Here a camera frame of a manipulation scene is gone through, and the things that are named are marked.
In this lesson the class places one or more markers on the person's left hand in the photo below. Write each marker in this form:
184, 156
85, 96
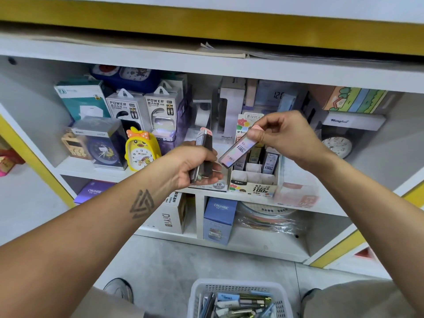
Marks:
182, 165

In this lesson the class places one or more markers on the white round clock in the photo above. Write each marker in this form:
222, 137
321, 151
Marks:
338, 145

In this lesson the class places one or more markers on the yellow alarm clock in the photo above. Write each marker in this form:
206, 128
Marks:
141, 150

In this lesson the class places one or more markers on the teal white box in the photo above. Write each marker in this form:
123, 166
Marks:
79, 99

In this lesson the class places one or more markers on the stack of wrapped discs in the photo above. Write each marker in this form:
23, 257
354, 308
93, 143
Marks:
271, 218

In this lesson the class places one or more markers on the white hanging accessory box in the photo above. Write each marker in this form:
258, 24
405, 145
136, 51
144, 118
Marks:
127, 110
162, 109

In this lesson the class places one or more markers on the flat cardboard sheets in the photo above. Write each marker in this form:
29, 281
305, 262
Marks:
298, 53

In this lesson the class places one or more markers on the purple box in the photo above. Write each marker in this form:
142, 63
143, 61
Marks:
93, 190

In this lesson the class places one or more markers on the small tan alarm clock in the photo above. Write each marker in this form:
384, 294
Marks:
74, 145

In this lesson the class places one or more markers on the grey digital clock box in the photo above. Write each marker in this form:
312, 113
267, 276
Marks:
275, 96

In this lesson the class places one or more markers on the person's right forearm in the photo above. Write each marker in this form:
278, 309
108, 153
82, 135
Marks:
371, 228

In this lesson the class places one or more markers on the lilac pink refill packet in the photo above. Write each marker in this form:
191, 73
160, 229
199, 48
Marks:
237, 149

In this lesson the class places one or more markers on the red white flat box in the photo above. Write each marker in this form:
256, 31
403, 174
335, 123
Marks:
364, 253

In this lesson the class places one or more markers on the pile of lead refill packets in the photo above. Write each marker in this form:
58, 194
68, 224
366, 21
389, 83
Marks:
238, 304

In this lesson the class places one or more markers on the clear plastic tray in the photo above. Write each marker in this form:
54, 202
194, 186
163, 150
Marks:
220, 185

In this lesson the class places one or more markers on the person's left forearm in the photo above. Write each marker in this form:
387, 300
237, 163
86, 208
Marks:
79, 255

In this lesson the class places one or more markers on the dark grey refill packets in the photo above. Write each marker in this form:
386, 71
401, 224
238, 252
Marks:
202, 162

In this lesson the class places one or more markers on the assorted small colourful boxes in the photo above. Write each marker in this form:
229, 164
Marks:
8, 162

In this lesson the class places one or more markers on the white shelf with yellow trim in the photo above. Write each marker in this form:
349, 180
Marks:
218, 66

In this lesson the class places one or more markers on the white tall box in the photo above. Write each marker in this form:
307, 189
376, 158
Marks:
232, 102

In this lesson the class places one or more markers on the tape dispenser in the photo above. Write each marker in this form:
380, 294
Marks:
202, 114

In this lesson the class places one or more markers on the grey sneaker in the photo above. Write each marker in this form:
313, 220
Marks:
308, 296
118, 288

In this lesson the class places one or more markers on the person's right hand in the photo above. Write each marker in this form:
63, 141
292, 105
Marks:
295, 135

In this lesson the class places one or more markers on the white refill display box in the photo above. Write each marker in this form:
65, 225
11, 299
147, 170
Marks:
255, 184

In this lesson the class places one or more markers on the blue small carton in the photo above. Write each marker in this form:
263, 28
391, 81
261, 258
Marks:
218, 222

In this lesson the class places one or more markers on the clear boxed dark clock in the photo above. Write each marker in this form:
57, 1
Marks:
99, 145

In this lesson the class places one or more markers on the pastel sticky notes pack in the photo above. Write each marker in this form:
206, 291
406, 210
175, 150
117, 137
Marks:
354, 99

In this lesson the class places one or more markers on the large white cardboard box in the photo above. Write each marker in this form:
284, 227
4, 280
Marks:
172, 215

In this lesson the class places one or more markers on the purple translucent container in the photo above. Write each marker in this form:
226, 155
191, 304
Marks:
173, 135

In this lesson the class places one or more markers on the white long box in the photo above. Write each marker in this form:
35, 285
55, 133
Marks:
354, 120

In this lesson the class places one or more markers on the white plastic basket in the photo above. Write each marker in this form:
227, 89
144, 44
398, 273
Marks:
199, 285

